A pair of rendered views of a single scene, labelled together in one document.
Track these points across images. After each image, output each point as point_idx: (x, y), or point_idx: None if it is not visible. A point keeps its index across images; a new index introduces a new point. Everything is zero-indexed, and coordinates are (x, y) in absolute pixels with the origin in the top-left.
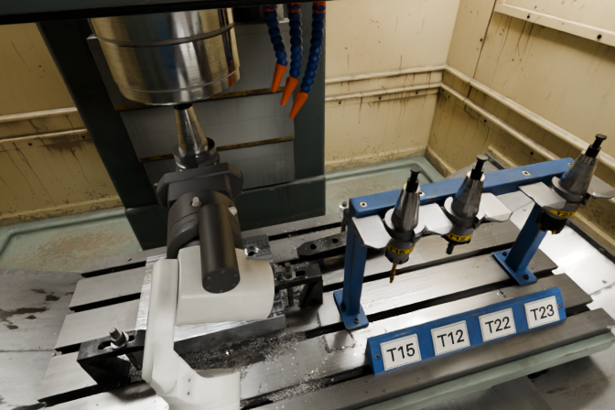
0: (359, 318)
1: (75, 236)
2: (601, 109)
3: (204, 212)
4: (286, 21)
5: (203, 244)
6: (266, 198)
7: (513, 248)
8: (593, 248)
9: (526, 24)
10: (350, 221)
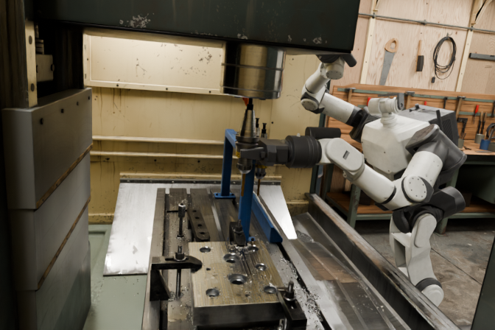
0: (250, 239)
1: None
2: (182, 121)
3: (312, 128)
4: (90, 88)
5: (328, 130)
6: (75, 288)
7: (223, 185)
8: (211, 184)
9: (115, 90)
10: (258, 160)
